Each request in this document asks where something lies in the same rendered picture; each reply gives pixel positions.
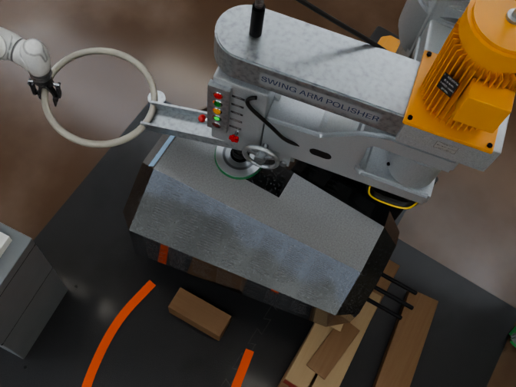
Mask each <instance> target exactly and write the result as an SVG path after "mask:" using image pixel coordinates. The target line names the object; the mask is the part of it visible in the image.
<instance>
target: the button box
mask: <svg viewBox="0 0 516 387"><path fill-rule="evenodd" d="M231 90H232V89H231V88H228V87H225V86H223V85H221V84H217V83H215V82H214V81H213V80H212V79H210V81H209V83H208V87H207V126H208V127H211V128H213V129H215V130H218V131H222V132H224V133H227V131H228V126H229V116H230V99H231ZM214 92H219V93H221V94H222V95H223V98H222V99H217V98H215V97H214V96H213V93H214ZM214 100H218V101H220V102H221V103H222V104H223V106H222V107H217V106H215V105H214V103H213V101H214ZM213 108H219V109H220V110H221V111H222V114H215V113H214V112H213ZM213 115H217V116H219V117H221V119H222V121H215V120H214V119H213ZM213 122H217V123H218V124H220V125H221V128H216V127H214V126H213V125H212V123H213Z"/></svg>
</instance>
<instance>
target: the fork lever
mask: <svg viewBox="0 0 516 387"><path fill-rule="evenodd" d="M150 103H151V104H152V105H154V106H156V108H157V110H156V112H155V115H154V117H153V119H152V121H151V122H150V123H148V122H144V121H141V122H140V124H141V125H143V126H145V127H146V129H145V130H147V131H153V132H157V133H162V134H168V135H171V136H175V137H182V138H186V139H189V140H193V141H199V142H204V143H207V144H213V145H217V146H221V147H228V148H231V149H235V150H239V151H241V150H242V149H243V147H239V146H236V145H235V144H231V143H228V142H226V141H222V140H220V139H217V138H215V137H213V136H212V135H211V130H212V128H211V127H208V126H207V122H206V121H204V122H199V121H198V117H199V115H200V114H204V115H205V116H206V118H207V111H200V110H196V109H192V108H188V107H181V106H177V105H172V104H165V103H161V102H157V101H151V102H150ZM279 165H280V166H282V167H286V162H285V161H280V162H279Z"/></svg>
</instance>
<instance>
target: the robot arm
mask: <svg viewBox="0 0 516 387"><path fill-rule="evenodd" d="M0 60H5V61H6V60H9V61H13V62H14V63H16V64H17V65H20V66H21V67H22V68H24V69H25V70H26V71H28V73H29V74H30V77H31V78H29V79H28V85H29V86H30V88H31V91H32V94H33V95H37V96H38V97H39V99H41V89H42V88H46V89H47V90H48V91H50V93H51V95H52V96H53V98H52V99H53V102H54V105H55V107H57V103H58V99H59V98H61V94H62V93H61V87H60V86H61V83H60V82H58V83H54V81H53V80H52V76H51V75H52V70H51V59H50V55H49V53H48V49H47V48H46V47H45V45H44V44H43V43H42V42H41V41H39V40H38V39H36V38H30V39H27V40H25V39H23V38H21V37H20V36H19V35H17V34H15V33H14V32H12V31H9V30H7V29H5V28H2V27H0ZM35 84H36V85H37V86H38V91H37V89H36V87H35ZM53 86H55V88H56V90H55V89H54V87H53Z"/></svg>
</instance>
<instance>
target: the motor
mask: <svg viewBox="0 0 516 387"><path fill-rule="evenodd" d="M512 8H516V0H471V1H470V2H469V4H468V6H467V8H466V9H465V11H464V13H463V15H462V16H461V17H460V18H459V19H458V21H457V22H456V23H455V26H454V28H453V29H452V30H451V33H450V34H449V36H448V38H447V40H446V41H445V43H444V45H443V46H442V49H441V51H440V52H439V53H438V54H436V53H434V52H431V51H427V50H425V51H424V53H423V56H422V60H421V63H420V65H419V68H418V73H417V75H416V78H415V83H414V85H413V89H412V93H411V95H410V98H409V101H408V105H407V108H406V111H405V115H404V118H403V121H402V123H403V124H407V125H409V126H412V127H416V128H418V129H420V130H423V131H427V132H429V133H432V134H435V135H438V136H440V137H444V138H447V139H449V140H451V141H455V142H458V143H460V144H464V145H466V146H469V147H473V148H475V149H477V150H480V151H484V152H486V153H489V154H492V153H493V150H494V147H495V141H496V137H497V134H498V128H499V125H500V124H501V123H502V122H503V121H504V119H505V118H506V117H507V116H508V115H509V114H510V113H511V110H512V106H513V103H514V96H515V92H516V25H512V24H510V23H509V22H508V21H507V19H506V17H505V16H506V14H507V12H508V11H509V10H510V9H512Z"/></svg>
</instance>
